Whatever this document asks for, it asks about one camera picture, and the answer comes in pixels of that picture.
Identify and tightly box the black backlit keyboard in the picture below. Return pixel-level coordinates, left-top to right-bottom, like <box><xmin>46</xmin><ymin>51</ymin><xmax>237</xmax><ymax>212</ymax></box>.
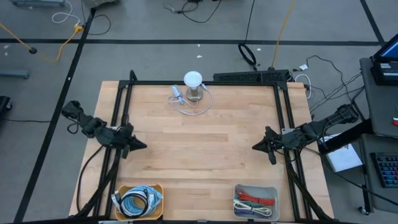
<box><xmin>369</xmin><ymin>151</ymin><xmax>398</xmax><ymax>189</ymax></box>

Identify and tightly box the black device box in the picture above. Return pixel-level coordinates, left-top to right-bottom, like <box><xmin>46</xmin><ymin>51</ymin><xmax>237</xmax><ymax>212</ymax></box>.
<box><xmin>369</xmin><ymin>60</ymin><xmax>398</xmax><ymax>86</ymax></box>

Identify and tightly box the white lamp power adapter cable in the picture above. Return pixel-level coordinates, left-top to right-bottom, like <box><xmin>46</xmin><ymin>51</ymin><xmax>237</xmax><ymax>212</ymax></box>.
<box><xmin>167</xmin><ymin>83</ymin><xmax>214</xmax><ymax>116</ymax></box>

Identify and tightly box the black equipment base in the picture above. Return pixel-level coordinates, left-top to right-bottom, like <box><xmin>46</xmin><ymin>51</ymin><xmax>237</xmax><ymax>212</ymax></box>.
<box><xmin>0</xmin><ymin>95</ymin><xmax>13</xmax><ymax>119</ymax></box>

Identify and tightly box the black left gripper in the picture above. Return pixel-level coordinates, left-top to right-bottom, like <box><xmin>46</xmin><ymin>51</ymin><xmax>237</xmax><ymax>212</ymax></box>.
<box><xmin>116</xmin><ymin>123</ymin><xmax>148</xmax><ymax>159</ymax></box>

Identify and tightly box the blue-grey metal bar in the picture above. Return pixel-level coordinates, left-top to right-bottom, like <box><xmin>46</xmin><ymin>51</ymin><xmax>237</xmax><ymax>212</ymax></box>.
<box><xmin>0</xmin><ymin>68</ymin><xmax>30</xmax><ymax>80</ymax></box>

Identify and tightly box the black desk bar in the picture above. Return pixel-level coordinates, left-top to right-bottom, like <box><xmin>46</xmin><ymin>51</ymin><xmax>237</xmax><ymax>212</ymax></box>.
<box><xmin>317</xmin><ymin>119</ymin><xmax>374</xmax><ymax>155</ymax></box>

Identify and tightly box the black left arm base cable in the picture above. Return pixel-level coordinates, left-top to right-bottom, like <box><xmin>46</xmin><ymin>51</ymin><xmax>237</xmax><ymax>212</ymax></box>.
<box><xmin>76</xmin><ymin>144</ymin><xmax>105</xmax><ymax>215</ymax></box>

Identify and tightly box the white HDMI cable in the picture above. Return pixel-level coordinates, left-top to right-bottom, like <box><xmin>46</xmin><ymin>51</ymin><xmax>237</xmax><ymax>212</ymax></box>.
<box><xmin>111</xmin><ymin>189</ymin><xmax>155</xmax><ymax>216</ymax></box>

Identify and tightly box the grey plastic bin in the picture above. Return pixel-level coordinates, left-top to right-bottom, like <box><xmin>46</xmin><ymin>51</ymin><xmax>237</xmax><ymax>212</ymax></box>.
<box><xmin>233</xmin><ymin>184</ymin><xmax>280</xmax><ymax>222</ymax></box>

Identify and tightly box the yellow plastic bin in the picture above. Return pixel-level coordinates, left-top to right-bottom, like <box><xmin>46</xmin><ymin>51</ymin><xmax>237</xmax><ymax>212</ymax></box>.
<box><xmin>114</xmin><ymin>183</ymin><xmax>165</xmax><ymax>222</ymax></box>

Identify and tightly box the yellow extension cord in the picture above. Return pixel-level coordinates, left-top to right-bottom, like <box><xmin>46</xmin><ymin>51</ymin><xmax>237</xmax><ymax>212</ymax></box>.
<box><xmin>0</xmin><ymin>21</ymin><xmax>84</xmax><ymax>62</ymax></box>
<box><xmin>271</xmin><ymin>0</ymin><xmax>295</xmax><ymax>70</ymax></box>

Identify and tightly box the cream USB cable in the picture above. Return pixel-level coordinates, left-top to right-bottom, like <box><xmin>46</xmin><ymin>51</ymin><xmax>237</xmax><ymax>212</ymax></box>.
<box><xmin>233</xmin><ymin>200</ymin><xmax>272</xmax><ymax>216</ymax></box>

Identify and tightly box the black metal table frame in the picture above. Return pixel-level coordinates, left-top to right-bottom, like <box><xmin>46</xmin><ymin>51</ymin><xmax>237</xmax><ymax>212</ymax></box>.
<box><xmin>73</xmin><ymin>70</ymin><xmax>335</xmax><ymax>224</ymax></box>

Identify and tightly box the laptop with blue screen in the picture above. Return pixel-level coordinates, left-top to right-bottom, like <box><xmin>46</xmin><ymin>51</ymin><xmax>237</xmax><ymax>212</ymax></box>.
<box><xmin>373</xmin><ymin>33</ymin><xmax>398</xmax><ymax>63</ymax></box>

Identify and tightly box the brass table lamp white shade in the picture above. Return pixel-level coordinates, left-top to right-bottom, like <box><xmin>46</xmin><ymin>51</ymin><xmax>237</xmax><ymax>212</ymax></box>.
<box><xmin>182</xmin><ymin>70</ymin><xmax>205</xmax><ymax>102</ymax></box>

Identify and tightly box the white floor cable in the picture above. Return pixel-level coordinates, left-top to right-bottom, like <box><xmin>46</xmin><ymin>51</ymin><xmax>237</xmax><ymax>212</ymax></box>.
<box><xmin>51</xmin><ymin>0</ymin><xmax>82</xmax><ymax>26</ymax></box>
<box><xmin>294</xmin><ymin>73</ymin><xmax>312</xmax><ymax>100</ymax></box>

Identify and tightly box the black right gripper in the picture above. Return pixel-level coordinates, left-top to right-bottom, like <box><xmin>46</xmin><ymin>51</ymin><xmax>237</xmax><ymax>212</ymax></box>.
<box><xmin>252</xmin><ymin>126</ymin><xmax>299</xmax><ymax>166</ymax></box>

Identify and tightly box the grey desk top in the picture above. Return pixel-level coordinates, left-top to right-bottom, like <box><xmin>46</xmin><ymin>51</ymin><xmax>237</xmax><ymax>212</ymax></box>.
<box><xmin>359</xmin><ymin>133</ymin><xmax>398</xmax><ymax>215</ymax></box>
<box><xmin>359</xmin><ymin>57</ymin><xmax>398</xmax><ymax>138</ymax></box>

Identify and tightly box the coiled black floor cable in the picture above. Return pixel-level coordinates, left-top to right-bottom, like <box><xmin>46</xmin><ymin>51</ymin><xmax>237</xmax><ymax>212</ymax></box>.
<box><xmin>238</xmin><ymin>0</ymin><xmax>258</xmax><ymax>68</ymax></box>

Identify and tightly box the grey equipment base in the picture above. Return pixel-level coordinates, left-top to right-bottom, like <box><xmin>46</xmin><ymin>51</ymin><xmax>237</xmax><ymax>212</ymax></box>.
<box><xmin>82</xmin><ymin>0</ymin><xmax>121</xmax><ymax>9</ymax></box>

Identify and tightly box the red USB cable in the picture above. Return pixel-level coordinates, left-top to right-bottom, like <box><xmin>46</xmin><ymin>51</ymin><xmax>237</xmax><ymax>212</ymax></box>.
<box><xmin>235</xmin><ymin>189</ymin><xmax>276</xmax><ymax>207</ymax></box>

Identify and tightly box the grey metal bar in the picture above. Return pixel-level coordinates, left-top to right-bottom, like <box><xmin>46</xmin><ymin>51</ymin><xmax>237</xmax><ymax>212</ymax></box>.
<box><xmin>11</xmin><ymin>0</ymin><xmax>66</xmax><ymax>7</ymax></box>

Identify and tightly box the white paper box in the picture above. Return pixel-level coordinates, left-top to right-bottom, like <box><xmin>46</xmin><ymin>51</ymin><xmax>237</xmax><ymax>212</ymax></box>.
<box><xmin>318</xmin><ymin>133</ymin><xmax>363</xmax><ymax>174</ymax></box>

